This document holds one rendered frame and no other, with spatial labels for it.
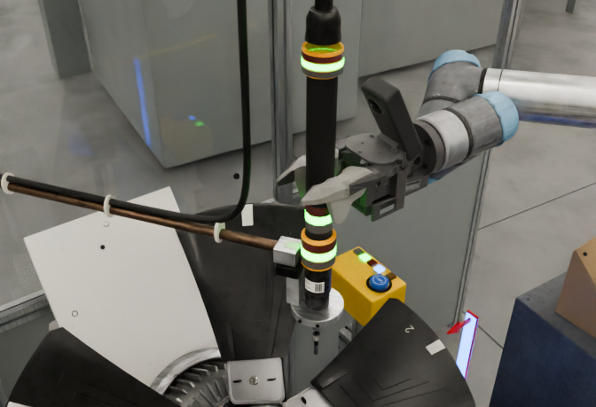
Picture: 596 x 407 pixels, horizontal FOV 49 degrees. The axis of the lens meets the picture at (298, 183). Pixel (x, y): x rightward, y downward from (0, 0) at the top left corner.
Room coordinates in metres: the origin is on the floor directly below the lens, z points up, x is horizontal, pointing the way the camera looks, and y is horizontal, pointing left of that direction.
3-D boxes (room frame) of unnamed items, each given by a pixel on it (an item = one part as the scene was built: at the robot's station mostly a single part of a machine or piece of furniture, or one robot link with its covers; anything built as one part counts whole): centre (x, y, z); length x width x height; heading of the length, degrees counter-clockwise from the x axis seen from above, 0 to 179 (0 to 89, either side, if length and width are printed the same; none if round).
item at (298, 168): (0.66, -0.01, 1.59); 0.09 x 0.03 x 0.06; 116
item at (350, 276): (1.08, -0.15, 1.02); 0.16 x 0.10 x 0.11; 36
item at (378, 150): (0.69, -0.11, 1.58); 0.12 x 0.08 x 0.09; 126
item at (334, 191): (0.61, -0.05, 1.59); 0.09 x 0.03 x 0.06; 136
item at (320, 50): (0.63, -0.03, 1.75); 0.04 x 0.04 x 0.03
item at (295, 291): (0.63, -0.02, 1.45); 0.09 x 0.07 x 0.10; 70
